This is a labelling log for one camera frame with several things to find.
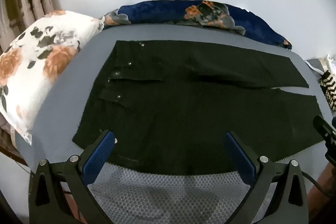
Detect black white striped cloth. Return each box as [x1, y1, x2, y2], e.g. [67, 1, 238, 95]
[319, 70, 336, 112]

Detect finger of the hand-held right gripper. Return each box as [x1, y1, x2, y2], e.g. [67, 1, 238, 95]
[313, 115, 336, 145]

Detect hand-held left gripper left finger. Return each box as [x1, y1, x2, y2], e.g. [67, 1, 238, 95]
[28, 130, 116, 224]

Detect navy floral blanket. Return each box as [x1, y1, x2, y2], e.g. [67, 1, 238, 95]
[101, 0, 293, 51]

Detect white floral pillow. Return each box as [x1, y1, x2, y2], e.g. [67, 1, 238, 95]
[0, 10, 105, 146]

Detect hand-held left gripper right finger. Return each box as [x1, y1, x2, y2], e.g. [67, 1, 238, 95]
[224, 131, 309, 224]

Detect black cable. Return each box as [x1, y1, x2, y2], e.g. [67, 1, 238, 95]
[301, 172, 333, 198]

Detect wooden bed frame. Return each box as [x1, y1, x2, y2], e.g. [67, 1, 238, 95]
[307, 161, 336, 224]

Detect black pants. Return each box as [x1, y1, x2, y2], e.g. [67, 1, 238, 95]
[72, 40, 326, 176]

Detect grey mesh bed mattress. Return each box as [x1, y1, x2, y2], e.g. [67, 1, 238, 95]
[14, 23, 332, 224]

